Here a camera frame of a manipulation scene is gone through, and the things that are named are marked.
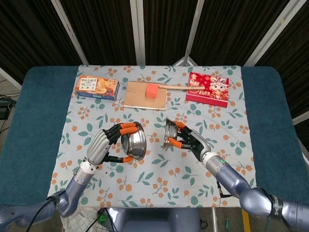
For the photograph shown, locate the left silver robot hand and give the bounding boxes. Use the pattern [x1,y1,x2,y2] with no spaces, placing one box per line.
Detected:
[86,122,143,167]

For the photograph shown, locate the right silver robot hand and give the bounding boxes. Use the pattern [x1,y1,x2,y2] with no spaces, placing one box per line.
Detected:
[168,121,212,162]

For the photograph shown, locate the black cable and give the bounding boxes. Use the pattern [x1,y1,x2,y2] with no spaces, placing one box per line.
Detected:
[23,189,67,232]
[216,180,240,198]

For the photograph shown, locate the white partition post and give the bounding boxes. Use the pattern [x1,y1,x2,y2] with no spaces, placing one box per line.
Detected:
[173,0,206,66]
[243,0,301,66]
[129,0,146,66]
[292,110,309,125]
[0,67,22,89]
[50,0,89,65]

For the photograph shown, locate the wooden stick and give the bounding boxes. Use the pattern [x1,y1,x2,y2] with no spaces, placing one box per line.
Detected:
[157,83,201,91]

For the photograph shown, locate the red desk calendar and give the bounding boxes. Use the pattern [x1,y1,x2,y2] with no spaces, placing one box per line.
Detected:
[185,71,230,108]

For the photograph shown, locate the brown kraft spiral notebook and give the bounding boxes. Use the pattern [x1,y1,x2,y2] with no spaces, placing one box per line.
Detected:
[123,81,168,111]

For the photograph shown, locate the electrical devices with cables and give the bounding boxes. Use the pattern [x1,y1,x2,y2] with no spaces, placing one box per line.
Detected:
[0,95,17,119]

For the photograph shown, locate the orange and blue biscuit box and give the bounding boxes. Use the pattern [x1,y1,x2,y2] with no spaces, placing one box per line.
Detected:
[74,74,121,102]

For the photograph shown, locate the orange-red foam cube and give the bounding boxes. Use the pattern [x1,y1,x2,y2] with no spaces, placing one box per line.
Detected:
[145,84,158,99]

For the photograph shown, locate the steel bowl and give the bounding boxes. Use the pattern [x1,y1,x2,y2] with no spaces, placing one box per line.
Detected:
[162,118,181,149]
[121,121,147,161]

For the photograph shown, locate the teal blue table cover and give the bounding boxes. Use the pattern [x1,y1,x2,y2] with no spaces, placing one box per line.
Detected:
[0,65,309,208]

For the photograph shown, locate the white checkered cloth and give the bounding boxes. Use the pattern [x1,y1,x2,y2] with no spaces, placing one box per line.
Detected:
[60,206,103,232]

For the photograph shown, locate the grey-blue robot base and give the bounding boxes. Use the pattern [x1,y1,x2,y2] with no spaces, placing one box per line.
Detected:
[106,207,201,232]

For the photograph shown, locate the floral tablecloth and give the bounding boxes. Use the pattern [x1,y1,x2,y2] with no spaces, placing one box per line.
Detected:
[47,64,260,209]

